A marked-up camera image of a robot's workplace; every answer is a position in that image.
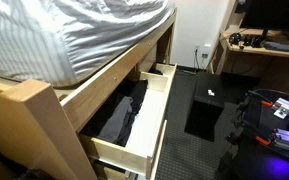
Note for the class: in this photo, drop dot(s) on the long light wooden drawer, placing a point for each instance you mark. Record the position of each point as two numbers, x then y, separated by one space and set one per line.
147 116

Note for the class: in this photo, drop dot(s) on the small light wooden drawer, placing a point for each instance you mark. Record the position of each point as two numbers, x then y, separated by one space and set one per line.
109 172

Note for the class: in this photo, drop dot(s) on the black folded garment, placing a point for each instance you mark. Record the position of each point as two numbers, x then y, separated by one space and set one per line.
138 93

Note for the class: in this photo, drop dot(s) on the gray folded garment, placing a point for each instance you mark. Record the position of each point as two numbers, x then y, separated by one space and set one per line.
115 123

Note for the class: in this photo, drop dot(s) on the black box with white sticker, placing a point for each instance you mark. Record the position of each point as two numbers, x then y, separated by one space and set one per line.
207 100

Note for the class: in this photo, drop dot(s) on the white striped bed mattress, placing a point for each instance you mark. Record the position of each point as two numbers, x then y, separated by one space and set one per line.
50 36

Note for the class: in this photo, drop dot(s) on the wooden desk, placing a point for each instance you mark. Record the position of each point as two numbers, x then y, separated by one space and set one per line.
250 50

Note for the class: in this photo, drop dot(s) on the black desk gadget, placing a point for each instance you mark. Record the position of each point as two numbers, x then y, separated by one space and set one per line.
253 40

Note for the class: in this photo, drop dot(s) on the black robot stand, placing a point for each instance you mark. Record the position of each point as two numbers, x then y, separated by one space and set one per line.
250 163

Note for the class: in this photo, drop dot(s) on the dark gray keyboard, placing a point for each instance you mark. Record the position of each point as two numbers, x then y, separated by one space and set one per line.
284 46

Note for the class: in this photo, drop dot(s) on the black computer monitor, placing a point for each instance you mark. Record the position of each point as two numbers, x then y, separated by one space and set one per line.
274 15

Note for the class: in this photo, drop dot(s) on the light wooden bed frame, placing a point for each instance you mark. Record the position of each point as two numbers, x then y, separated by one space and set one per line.
94 90

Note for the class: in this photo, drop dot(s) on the white wall outlet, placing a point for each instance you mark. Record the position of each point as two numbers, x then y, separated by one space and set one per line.
197 47

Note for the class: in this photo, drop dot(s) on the white wall plug adapter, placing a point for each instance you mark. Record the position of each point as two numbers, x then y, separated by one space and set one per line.
206 50

